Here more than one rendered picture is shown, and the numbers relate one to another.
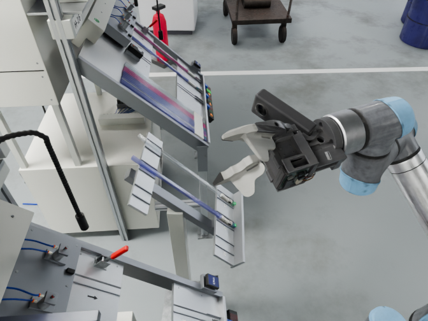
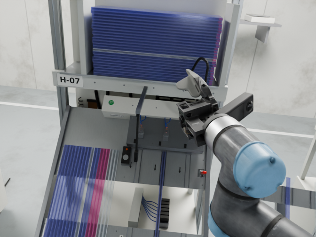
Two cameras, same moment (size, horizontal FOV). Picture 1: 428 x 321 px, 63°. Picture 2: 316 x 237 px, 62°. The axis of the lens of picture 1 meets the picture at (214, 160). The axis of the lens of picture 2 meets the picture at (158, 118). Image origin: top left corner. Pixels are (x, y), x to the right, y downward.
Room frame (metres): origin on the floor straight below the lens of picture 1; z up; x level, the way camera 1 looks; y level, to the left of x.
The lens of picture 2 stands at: (0.37, -0.67, 1.74)
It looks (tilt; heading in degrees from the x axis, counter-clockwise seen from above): 26 degrees down; 96
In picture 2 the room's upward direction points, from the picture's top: 5 degrees clockwise
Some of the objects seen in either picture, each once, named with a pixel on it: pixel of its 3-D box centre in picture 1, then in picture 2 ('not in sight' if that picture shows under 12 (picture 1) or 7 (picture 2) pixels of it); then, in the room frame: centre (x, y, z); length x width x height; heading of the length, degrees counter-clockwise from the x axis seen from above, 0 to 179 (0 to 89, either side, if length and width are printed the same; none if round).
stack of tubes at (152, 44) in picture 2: not in sight; (155, 45); (0.22, 0.47, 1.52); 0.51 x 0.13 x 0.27; 4
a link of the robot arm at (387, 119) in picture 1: (376, 124); (247, 161); (0.48, -0.29, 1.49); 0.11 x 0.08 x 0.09; 112
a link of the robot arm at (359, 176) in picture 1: (366, 161); (240, 212); (0.49, -0.30, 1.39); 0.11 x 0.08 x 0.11; 136
